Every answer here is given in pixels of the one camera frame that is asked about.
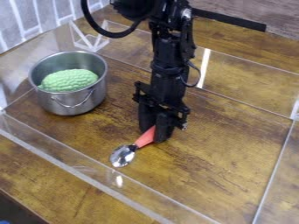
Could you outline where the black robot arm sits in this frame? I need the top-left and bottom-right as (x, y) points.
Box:
(111, 0), (196, 143)

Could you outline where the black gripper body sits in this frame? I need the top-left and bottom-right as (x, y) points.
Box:
(133, 63), (191, 129)

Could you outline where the stainless steel pot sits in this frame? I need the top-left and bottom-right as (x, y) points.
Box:
(28, 51), (108, 116)

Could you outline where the pink handled metal spoon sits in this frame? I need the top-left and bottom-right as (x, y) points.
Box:
(109, 126), (155, 168)

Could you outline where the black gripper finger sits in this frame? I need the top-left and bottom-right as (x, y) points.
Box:
(153, 112), (173, 143)
(137, 103), (155, 132)

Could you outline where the clear acrylic tray enclosure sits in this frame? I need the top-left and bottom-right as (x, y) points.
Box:
(0, 20), (299, 224)

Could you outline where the green bumpy toy gourd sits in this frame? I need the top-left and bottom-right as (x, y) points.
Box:
(38, 69), (99, 92)

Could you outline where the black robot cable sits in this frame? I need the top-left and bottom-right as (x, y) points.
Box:
(78, 0), (149, 39)

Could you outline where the black strip on table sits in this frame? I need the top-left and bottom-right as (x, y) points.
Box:
(192, 8), (267, 32)

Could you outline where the clear acrylic corner bracket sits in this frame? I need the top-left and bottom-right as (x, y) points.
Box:
(69, 21), (109, 53)

